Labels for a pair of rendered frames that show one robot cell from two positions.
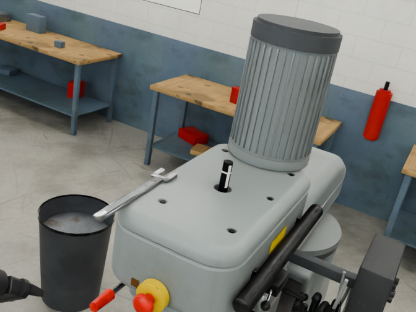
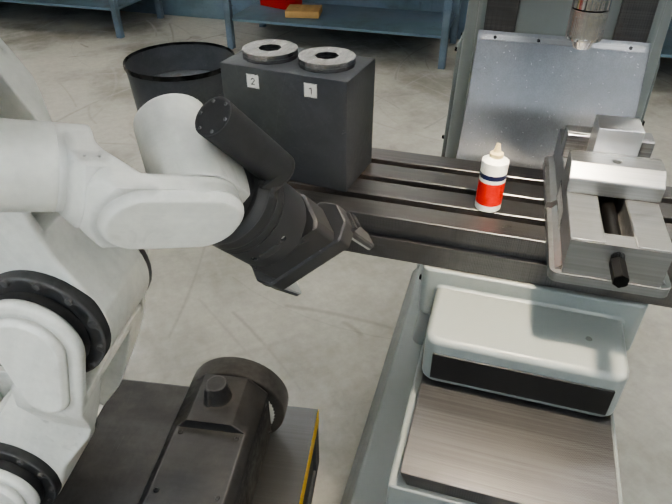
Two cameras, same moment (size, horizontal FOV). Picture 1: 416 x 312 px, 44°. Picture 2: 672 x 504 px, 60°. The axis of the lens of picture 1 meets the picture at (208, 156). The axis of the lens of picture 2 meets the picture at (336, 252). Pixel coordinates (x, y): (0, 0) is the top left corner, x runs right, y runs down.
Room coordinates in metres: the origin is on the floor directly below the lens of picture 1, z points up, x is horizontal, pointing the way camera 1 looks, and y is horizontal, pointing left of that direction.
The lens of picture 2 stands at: (0.19, 0.39, 1.43)
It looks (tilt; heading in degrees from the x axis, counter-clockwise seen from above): 36 degrees down; 353
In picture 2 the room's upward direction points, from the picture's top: straight up
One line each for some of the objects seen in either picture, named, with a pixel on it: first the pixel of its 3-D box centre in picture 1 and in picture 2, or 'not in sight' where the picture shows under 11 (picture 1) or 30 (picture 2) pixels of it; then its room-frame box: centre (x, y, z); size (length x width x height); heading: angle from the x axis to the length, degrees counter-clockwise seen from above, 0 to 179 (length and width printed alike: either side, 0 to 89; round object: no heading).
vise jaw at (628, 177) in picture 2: not in sight; (613, 175); (0.86, -0.09, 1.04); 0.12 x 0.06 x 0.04; 68
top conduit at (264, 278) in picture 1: (283, 249); not in sight; (0.92, -0.19, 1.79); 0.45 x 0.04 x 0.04; 156
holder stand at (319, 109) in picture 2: not in sight; (300, 111); (1.12, 0.33, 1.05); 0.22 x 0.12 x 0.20; 59
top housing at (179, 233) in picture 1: (219, 218); not in sight; (0.96, -0.05, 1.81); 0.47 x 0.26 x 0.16; 156
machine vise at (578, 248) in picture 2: not in sight; (605, 188); (0.89, -0.10, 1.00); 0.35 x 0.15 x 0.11; 158
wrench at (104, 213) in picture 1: (136, 192); not in sight; (0.85, 0.12, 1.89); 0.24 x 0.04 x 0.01; 158
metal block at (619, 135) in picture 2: not in sight; (614, 142); (0.91, -0.11, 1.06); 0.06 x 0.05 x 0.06; 68
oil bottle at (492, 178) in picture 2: not in sight; (492, 176); (0.94, 0.05, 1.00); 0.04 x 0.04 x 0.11
